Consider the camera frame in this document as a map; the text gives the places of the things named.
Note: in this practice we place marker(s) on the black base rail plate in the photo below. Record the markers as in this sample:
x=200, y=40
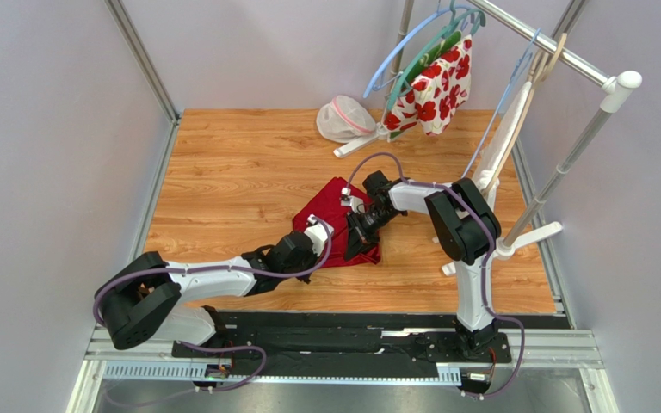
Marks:
x=343, y=345

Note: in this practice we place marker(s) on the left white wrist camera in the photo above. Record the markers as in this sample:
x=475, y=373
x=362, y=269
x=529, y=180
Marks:
x=320, y=233

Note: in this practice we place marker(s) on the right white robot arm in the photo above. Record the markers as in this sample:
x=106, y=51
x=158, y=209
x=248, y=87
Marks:
x=466, y=229

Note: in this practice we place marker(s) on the teal hanger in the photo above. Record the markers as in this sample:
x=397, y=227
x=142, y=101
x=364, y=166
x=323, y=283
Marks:
x=428, y=57

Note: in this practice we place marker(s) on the light blue hanger right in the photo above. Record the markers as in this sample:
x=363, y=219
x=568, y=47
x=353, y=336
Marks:
x=521, y=64

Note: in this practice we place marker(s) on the white towel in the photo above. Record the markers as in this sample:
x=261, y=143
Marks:
x=495, y=153

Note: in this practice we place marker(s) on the wooden hanger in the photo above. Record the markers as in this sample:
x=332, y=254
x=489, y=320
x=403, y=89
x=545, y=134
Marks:
x=541, y=65

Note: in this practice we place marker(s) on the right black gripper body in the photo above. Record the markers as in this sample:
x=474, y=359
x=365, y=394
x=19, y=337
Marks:
x=373, y=224

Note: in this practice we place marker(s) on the light blue hanger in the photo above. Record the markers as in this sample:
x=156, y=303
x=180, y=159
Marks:
x=392, y=74
x=521, y=64

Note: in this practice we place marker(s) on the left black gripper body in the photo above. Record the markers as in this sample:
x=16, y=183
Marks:
x=307, y=264

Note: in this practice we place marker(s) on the white metal clothes rack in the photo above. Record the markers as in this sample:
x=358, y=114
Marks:
x=588, y=149

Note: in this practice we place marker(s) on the light blue hanger left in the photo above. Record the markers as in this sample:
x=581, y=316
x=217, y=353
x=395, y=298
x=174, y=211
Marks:
x=392, y=74

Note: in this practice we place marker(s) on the dark red cloth napkin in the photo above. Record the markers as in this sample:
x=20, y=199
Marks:
x=326, y=204

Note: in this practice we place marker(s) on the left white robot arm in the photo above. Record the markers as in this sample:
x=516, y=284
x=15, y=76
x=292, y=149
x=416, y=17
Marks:
x=148, y=298

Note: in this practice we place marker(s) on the red floral cloth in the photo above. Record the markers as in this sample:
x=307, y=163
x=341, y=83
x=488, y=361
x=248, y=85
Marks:
x=435, y=94

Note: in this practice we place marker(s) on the white mesh laundry bag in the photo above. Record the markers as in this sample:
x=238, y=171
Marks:
x=343, y=119

